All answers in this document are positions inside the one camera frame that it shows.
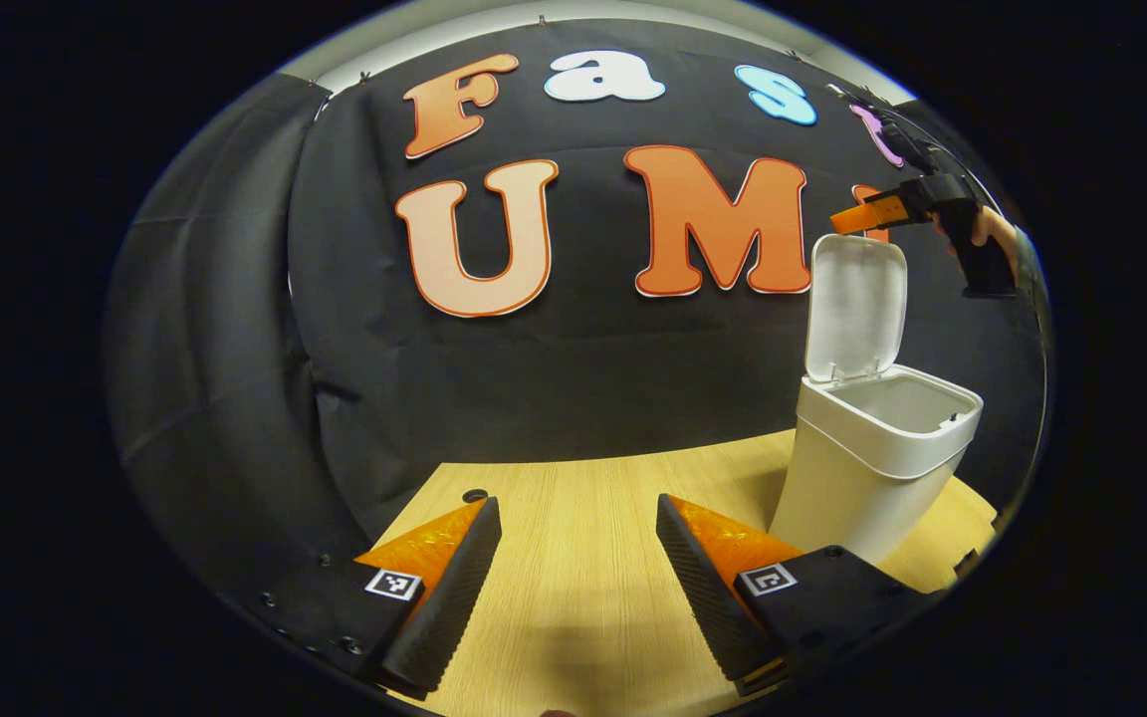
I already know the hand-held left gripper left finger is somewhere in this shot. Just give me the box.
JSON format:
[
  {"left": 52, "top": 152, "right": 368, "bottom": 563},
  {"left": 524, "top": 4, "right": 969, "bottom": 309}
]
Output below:
[{"left": 253, "top": 496, "right": 503, "bottom": 700}]

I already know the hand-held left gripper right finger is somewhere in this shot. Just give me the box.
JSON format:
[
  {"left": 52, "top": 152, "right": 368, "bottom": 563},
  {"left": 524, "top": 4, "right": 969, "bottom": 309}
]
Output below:
[{"left": 655, "top": 493, "right": 935, "bottom": 697}]

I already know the white desktop garbage bin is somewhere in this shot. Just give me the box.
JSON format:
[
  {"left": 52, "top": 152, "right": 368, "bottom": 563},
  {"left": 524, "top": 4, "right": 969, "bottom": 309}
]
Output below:
[{"left": 769, "top": 234, "right": 985, "bottom": 567}]

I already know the wooden desktop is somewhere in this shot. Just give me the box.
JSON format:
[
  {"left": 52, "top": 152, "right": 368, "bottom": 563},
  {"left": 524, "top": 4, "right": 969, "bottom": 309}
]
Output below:
[{"left": 374, "top": 428, "right": 999, "bottom": 717}]

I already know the black backdrop cloth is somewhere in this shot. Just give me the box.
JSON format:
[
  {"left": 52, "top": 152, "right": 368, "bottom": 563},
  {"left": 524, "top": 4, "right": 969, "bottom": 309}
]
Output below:
[{"left": 104, "top": 18, "right": 1044, "bottom": 598}]

